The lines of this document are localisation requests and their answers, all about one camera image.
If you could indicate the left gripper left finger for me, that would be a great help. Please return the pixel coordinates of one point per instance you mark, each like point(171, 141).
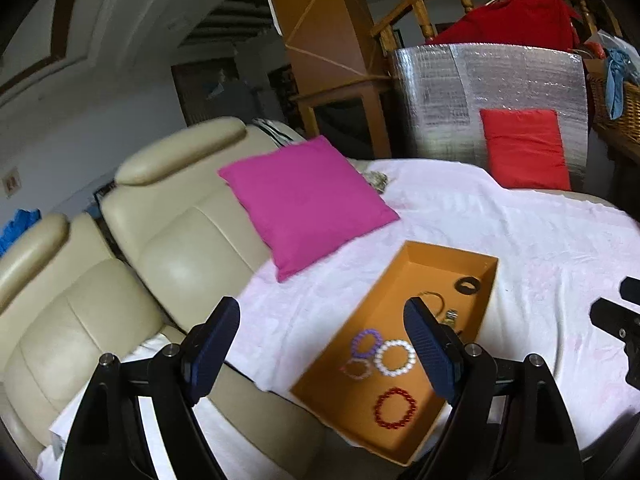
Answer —
point(107, 439)

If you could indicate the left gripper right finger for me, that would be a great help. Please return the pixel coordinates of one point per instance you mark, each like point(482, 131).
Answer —
point(508, 419)

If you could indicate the black hair scrunchie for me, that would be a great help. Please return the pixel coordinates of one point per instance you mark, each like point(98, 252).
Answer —
point(468, 285)

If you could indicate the small metal charm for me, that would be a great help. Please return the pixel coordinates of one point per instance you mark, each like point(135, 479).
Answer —
point(450, 318)

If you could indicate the beige leather armchair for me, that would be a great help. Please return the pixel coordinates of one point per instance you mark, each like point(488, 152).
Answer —
point(65, 300)
point(190, 241)

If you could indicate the orange cardboard tray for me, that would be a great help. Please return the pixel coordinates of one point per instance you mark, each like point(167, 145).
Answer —
point(368, 384)

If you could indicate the wicker basket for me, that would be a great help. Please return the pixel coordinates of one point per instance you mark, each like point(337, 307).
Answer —
point(625, 128)

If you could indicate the red cushion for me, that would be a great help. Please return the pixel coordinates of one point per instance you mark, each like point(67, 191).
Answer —
point(525, 149)

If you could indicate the blue cloth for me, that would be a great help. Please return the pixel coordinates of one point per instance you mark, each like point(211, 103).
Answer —
point(618, 69)

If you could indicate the magenta cushion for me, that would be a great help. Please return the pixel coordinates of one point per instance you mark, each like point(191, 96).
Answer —
point(305, 201)

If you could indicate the silver insulation foil sheet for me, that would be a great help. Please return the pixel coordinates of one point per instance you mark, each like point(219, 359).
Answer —
point(444, 87)

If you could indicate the large red pillow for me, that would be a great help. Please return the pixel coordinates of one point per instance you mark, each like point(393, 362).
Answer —
point(530, 23)

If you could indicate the brown cardboard panel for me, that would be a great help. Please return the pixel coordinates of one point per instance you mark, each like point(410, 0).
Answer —
point(328, 42)

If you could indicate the thin wire bangle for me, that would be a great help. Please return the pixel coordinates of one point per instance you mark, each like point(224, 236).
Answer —
point(434, 302)

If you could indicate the wooden table frame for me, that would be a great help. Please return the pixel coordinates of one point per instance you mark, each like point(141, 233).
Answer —
point(351, 116)

